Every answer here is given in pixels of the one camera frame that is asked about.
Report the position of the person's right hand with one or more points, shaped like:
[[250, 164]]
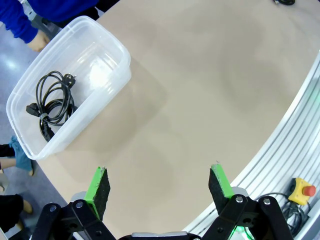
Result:
[[38, 42]]

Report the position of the person in blue hoodie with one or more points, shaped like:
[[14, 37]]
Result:
[[75, 10]]

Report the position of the blue sleeved right forearm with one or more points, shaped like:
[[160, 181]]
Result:
[[17, 25]]

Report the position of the clear plastic storage container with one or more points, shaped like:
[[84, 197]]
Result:
[[100, 62]]

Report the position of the grey metal desk leg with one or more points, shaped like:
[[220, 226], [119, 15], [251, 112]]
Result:
[[41, 23]]

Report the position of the silver aluminium frame rails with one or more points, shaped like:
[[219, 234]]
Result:
[[275, 155]]

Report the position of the bystander in dark clothes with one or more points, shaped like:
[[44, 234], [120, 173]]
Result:
[[10, 210]]

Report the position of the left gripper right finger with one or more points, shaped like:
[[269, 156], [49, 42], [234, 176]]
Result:
[[220, 190]]

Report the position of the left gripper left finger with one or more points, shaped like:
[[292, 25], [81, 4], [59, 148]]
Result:
[[100, 190]]

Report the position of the yellow emergency stop button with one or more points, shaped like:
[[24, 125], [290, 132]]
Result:
[[298, 192]]

